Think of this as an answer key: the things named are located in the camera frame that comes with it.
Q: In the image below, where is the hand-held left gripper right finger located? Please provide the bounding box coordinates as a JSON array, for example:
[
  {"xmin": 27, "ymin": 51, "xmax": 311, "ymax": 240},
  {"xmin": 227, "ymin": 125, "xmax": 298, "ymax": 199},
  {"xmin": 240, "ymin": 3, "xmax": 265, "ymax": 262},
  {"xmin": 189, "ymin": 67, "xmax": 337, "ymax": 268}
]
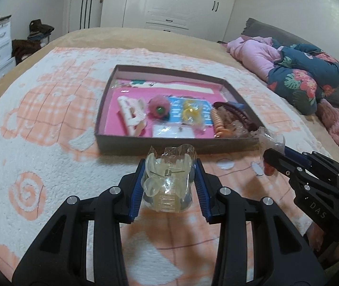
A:
[{"xmin": 196, "ymin": 158, "xmax": 326, "ymax": 286}]

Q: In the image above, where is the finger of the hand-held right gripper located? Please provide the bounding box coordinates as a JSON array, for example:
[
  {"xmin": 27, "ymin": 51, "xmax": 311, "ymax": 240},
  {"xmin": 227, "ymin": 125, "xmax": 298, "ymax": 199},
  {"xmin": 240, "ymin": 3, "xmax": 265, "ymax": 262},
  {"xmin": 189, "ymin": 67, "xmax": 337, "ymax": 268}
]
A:
[
  {"xmin": 283, "ymin": 147, "xmax": 314, "ymax": 166},
  {"xmin": 263, "ymin": 148, "xmax": 299, "ymax": 182}
]

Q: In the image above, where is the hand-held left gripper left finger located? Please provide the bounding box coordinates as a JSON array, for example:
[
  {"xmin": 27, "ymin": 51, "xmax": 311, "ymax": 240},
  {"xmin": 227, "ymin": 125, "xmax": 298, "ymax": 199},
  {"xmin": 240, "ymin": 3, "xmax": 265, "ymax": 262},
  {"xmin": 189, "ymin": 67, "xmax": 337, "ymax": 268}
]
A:
[{"xmin": 12, "ymin": 158, "xmax": 146, "ymax": 286}]

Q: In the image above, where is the clear packet with red accessory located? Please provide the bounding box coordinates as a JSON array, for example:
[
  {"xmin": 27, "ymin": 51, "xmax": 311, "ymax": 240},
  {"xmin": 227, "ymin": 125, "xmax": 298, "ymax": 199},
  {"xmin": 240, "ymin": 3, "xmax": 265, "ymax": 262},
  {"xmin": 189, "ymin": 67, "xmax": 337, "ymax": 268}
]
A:
[{"xmin": 257, "ymin": 127, "xmax": 286, "ymax": 177}]

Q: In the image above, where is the clear hair claw clip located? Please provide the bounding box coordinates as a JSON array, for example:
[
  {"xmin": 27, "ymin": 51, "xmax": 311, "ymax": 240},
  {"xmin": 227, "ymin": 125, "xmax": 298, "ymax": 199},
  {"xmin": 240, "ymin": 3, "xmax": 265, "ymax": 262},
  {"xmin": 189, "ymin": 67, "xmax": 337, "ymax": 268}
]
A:
[{"xmin": 140, "ymin": 144, "xmax": 198, "ymax": 215}]

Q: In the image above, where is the dark shallow cardboard box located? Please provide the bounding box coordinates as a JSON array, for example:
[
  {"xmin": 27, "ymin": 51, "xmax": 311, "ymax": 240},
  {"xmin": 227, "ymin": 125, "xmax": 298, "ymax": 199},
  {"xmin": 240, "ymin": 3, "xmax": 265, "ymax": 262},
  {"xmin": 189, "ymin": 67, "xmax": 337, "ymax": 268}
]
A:
[{"xmin": 95, "ymin": 64, "xmax": 268, "ymax": 155}]

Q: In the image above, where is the small clear earring packet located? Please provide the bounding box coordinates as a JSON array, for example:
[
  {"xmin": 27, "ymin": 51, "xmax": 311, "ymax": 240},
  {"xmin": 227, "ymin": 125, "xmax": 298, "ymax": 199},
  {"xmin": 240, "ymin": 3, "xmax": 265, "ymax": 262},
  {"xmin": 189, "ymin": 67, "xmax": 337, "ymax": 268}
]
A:
[{"xmin": 152, "ymin": 124, "xmax": 197, "ymax": 139}]

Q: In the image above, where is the white hair claw clip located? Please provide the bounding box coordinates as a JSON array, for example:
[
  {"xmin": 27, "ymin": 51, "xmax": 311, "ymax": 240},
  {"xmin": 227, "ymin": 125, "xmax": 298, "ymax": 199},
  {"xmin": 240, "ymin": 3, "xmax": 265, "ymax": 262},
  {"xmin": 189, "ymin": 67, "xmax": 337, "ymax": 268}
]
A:
[{"xmin": 117, "ymin": 95, "xmax": 148, "ymax": 138}]

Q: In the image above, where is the yellow accessory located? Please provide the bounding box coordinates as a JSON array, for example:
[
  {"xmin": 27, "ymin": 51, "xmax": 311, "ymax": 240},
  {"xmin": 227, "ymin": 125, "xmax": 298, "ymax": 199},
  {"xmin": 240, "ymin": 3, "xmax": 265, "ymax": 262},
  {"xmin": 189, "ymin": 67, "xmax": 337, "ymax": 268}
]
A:
[{"xmin": 181, "ymin": 98, "xmax": 206, "ymax": 132}]

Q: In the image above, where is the white round tag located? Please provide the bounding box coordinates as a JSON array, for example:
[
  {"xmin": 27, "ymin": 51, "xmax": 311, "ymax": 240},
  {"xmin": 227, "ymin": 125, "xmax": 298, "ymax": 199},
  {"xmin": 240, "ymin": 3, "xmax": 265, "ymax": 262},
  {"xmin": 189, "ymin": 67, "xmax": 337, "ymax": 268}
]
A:
[{"xmin": 251, "ymin": 161, "xmax": 264, "ymax": 177}]

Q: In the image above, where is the blue floral quilt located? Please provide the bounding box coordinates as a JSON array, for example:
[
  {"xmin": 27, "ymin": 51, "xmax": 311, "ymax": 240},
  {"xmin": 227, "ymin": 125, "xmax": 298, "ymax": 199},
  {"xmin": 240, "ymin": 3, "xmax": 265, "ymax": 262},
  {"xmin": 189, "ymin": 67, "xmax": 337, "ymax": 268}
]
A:
[{"xmin": 266, "ymin": 43, "xmax": 339, "ymax": 115}]

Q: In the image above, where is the blue printed card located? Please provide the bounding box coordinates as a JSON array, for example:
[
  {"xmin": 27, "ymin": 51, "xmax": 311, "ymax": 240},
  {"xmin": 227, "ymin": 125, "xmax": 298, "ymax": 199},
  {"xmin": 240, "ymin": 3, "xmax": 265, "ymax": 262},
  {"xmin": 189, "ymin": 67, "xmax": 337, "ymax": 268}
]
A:
[{"xmin": 168, "ymin": 95, "xmax": 212, "ymax": 126}]

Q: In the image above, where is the small green accessory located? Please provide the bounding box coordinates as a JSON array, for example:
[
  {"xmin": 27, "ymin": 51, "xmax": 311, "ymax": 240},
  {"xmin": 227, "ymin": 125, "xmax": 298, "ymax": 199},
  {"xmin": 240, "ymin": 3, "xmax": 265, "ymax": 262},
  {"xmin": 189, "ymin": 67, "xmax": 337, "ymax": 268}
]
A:
[{"xmin": 114, "ymin": 77, "xmax": 149, "ymax": 89}]

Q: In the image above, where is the pink jacket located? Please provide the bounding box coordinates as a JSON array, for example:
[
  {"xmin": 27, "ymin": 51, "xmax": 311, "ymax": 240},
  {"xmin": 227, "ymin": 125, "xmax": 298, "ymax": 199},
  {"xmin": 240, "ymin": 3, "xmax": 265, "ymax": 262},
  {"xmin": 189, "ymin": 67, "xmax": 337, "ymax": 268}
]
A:
[{"xmin": 227, "ymin": 36, "xmax": 281, "ymax": 81}]

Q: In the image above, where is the beige bed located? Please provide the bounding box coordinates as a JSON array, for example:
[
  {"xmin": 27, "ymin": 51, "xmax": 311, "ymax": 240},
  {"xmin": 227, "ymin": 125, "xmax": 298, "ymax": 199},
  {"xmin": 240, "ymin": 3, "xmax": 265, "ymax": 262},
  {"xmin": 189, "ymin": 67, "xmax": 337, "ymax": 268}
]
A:
[{"xmin": 0, "ymin": 27, "xmax": 339, "ymax": 286}]

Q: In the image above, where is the dark clothes pile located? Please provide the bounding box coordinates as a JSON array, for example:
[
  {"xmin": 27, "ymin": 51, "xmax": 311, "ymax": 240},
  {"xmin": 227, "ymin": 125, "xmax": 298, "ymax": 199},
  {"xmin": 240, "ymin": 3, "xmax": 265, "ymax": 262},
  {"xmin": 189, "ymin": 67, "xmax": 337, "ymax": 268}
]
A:
[{"xmin": 27, "ymin": 19, "xmax": 55, "ymax": 41}]

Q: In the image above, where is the white wardrobe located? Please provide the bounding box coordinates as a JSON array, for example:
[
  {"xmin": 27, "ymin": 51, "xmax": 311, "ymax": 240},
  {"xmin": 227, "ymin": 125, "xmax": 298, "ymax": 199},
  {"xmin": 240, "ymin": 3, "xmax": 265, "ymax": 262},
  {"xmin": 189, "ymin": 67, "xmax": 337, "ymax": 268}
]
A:
[{"xmin": 100, "ymin": 0, "xmax": 243, "ymax": 35}]

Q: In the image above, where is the pink fuzzy hair tie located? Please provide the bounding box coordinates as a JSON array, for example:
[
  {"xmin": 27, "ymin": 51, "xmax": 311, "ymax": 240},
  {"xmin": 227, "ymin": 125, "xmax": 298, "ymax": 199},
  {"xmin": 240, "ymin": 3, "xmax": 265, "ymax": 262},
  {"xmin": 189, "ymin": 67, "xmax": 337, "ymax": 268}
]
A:
[{"xmin": 148, "ymin": 95, "xmax": 171, "ymax": 123}]

